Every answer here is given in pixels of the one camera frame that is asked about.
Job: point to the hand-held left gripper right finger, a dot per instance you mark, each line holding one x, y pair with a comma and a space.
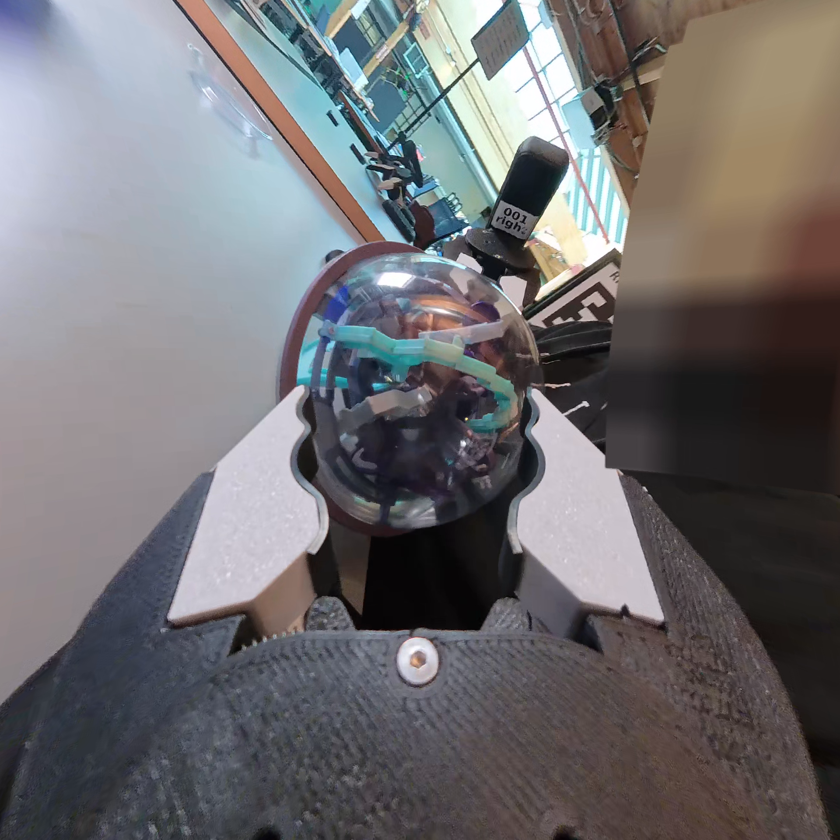
591, 538

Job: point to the black white marker sign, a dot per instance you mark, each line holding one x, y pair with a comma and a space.
578, 295

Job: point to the clear plastic dish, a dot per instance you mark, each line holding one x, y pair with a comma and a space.
230, 99

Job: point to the clear plastic maze ball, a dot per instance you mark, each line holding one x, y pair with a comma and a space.
414, 394

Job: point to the black printed hoodie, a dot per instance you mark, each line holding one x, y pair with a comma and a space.
761, 565

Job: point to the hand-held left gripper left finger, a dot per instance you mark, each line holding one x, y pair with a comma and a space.
243, 538

